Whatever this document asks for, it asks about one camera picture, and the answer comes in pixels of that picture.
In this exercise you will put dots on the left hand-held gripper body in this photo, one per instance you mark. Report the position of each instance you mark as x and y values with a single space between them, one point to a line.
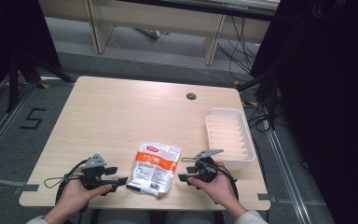
93 174

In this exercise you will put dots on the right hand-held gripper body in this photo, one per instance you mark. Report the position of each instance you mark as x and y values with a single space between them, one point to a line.
206 169

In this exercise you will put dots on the white and orange packet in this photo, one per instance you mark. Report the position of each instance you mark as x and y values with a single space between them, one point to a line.
155 169

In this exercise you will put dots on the person's right hand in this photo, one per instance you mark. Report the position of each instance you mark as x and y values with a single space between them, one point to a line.
220 186

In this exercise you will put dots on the person's left hand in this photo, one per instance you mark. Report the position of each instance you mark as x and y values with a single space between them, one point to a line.
74 194

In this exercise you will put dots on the person's legs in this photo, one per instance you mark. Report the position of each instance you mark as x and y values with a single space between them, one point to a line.
121 217

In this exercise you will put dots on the white plastic bin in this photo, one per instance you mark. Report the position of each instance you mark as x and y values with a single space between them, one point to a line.
230 137

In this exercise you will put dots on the black metal stand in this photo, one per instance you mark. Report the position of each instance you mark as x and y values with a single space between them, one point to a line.
14 81

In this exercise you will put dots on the black curtain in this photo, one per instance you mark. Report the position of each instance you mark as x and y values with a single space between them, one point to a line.
329 109
9 37

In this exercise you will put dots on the beige wooden desk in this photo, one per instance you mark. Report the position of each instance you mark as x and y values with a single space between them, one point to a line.
155 18

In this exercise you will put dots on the metal floor rail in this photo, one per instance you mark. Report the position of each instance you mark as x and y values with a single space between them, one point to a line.
287 174
3 124

